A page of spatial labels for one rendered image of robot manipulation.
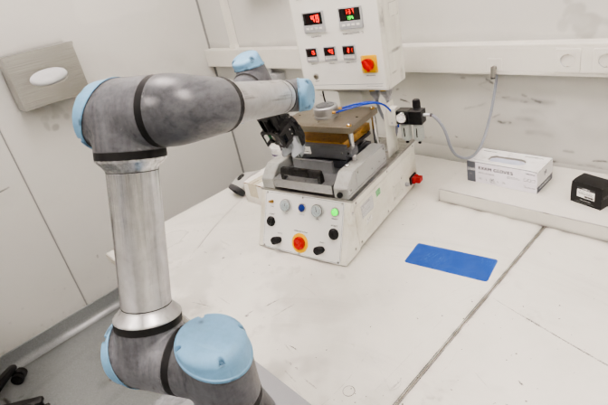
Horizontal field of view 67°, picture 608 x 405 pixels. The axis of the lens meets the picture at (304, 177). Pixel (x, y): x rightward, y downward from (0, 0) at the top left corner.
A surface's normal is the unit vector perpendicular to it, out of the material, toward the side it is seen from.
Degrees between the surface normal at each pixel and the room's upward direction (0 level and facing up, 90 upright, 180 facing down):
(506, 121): 90
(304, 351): 0
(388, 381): 0
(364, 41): 90
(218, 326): 9
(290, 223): 65
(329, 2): 90
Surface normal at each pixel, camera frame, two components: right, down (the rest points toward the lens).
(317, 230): -0.58, 0.03
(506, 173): -0.72, 0.36
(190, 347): -0.03, -0.90
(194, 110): 0.51, 0.18
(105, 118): -0.29, 0.19
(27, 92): 0.69, 0.18
